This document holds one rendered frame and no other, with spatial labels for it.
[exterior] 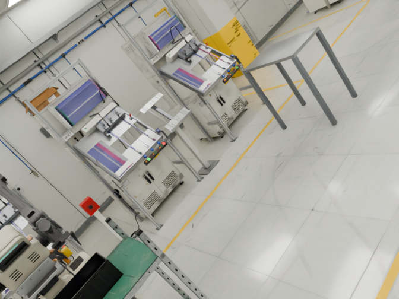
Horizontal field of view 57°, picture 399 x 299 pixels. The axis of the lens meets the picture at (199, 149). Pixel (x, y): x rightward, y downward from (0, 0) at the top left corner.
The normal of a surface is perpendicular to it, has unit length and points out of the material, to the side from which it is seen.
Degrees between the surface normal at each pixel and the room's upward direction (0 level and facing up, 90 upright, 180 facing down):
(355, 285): 0
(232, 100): 90
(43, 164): 90
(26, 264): 98
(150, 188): 90
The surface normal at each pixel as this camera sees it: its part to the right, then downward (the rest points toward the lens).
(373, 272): -0.59, -0.73
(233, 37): 0.53, -0.04
